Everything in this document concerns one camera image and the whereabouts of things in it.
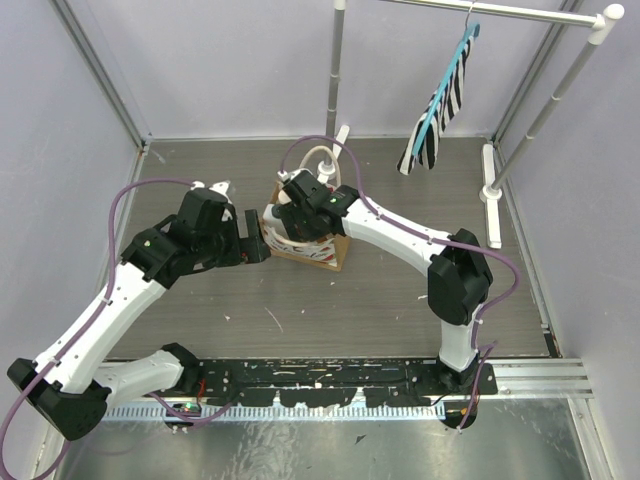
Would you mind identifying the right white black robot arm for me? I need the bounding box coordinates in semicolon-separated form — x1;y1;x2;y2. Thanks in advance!
263;168;493;394

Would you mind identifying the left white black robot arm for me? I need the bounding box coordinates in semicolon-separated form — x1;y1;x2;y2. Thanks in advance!
7;182;270;441

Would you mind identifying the white bottle grey cap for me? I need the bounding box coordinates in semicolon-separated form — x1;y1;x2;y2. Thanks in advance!
263;203;285;235

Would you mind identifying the cream cap bottle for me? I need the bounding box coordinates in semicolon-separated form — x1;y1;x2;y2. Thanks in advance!
277;187;291;205

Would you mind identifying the black white striped cloth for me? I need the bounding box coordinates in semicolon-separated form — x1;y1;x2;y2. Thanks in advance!
397;41;475;176

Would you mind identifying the metal clothes rack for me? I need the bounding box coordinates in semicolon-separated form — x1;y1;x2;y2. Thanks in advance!
317;1;625;250

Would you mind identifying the blue clothes hanger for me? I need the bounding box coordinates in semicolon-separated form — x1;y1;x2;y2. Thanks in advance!
406;22;482;156

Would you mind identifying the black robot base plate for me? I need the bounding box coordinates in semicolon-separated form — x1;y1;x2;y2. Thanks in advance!
144;355;501;409

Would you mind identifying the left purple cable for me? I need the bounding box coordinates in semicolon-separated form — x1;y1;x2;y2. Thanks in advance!
0;178;206;476

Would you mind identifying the purple cable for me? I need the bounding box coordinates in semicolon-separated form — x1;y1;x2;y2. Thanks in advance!
0;178;206;476
279;135;521;436

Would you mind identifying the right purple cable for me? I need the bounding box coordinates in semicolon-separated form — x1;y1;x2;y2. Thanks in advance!
279;135;521;436

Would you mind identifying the slotted cable duct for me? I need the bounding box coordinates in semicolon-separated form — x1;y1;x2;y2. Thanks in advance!
103;400;445;422

